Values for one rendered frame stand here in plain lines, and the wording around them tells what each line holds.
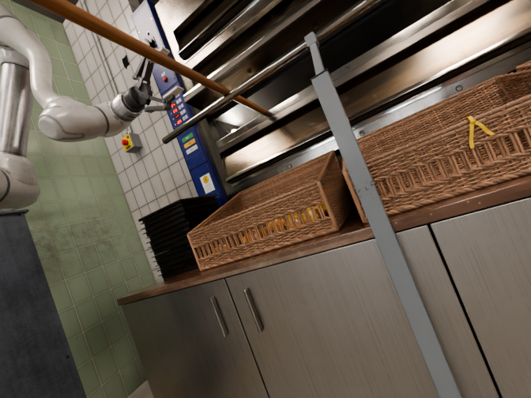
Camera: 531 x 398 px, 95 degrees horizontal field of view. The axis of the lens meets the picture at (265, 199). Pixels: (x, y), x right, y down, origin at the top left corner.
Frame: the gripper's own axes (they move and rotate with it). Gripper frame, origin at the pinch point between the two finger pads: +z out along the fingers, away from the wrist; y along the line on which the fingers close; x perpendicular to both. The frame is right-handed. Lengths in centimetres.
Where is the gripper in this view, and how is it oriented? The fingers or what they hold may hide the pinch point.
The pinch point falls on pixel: (171, 70)
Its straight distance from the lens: 94.2
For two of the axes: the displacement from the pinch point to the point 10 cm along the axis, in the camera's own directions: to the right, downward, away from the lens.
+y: 3.6, 9.3, -0.4
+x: -4.1, 1.1, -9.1
